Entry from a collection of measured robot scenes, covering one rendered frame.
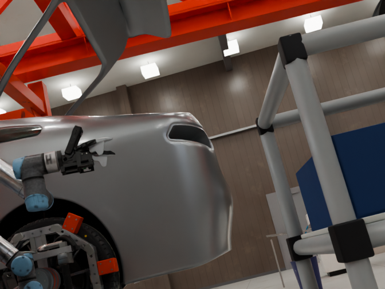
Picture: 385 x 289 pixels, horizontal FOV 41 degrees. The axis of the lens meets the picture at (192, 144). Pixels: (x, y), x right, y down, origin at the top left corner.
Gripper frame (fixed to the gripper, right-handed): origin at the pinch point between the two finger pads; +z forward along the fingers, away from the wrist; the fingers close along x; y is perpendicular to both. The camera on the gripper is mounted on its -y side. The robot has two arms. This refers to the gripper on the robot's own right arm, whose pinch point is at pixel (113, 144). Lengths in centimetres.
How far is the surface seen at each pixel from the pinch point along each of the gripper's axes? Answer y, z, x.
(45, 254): 17, -41, -75
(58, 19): -233, -25, -234
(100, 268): 27, -18, -92
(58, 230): 3, -35, -91
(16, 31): -639, -151, -798
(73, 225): 2, -27, -90
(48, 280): 28, -42, -82
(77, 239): 10, -27, -91
